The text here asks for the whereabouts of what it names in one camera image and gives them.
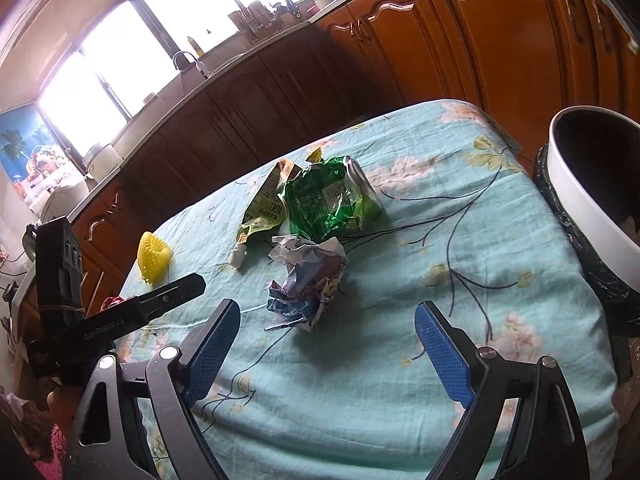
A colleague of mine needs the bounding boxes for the crushed green soda can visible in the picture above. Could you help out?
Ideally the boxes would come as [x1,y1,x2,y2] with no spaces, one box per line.
[281,155,383,243]

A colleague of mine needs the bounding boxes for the knife block with utensils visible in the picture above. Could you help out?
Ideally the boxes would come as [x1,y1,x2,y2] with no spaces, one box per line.
[228,1,281,44]

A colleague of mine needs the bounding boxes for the kitchen sink faucet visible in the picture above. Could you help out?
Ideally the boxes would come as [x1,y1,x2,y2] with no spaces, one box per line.
[171,50,209,79]

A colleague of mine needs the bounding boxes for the wooden kitchen cabinets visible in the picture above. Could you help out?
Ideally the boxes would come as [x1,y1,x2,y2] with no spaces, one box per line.
[70,0,639,312]

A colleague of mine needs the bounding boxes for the teal floral tablecloth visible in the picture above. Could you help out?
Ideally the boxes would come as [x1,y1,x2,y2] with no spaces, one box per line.
[118,101,618,479]

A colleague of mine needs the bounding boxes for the crumpled white paper ball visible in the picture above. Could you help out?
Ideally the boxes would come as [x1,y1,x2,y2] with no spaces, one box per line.
[265,234,348,332]

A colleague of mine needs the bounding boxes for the yellow foam fruit net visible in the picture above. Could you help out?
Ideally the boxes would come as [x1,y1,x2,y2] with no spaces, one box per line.
[137,231,172,284]

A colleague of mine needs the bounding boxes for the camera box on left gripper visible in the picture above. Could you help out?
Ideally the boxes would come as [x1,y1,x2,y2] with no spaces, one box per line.
[32,217,85,352]

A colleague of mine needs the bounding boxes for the grey kitchen countertop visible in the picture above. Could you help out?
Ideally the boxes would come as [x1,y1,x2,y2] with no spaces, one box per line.
[64,0,452,221]

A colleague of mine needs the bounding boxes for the green drink pouch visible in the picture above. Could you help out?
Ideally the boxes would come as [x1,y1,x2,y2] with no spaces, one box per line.
[228,158,300,269]

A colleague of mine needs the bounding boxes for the black trash bag liner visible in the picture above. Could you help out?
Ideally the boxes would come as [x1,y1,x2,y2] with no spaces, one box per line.
[532,144,640,338]

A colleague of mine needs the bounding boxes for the white round trash bin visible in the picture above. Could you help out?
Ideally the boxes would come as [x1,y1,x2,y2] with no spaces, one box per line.
[546,105,639,289]

